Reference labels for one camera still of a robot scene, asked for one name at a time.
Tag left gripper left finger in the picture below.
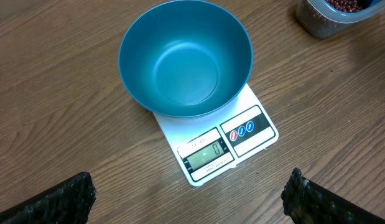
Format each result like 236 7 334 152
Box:
0 172 96 224

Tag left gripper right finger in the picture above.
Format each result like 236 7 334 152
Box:
281 168 385 224

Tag blue plastic measuring scoop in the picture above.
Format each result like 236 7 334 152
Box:
363 0 382 7

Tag white digital kitchen scale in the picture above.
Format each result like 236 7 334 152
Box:
155 85 279 187

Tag blue metal bowl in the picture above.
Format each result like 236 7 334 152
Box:
118 1 254 118

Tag clear plastic container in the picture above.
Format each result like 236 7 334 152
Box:
295 0 385 39

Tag red beans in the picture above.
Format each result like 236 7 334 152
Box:
325 0 363 13

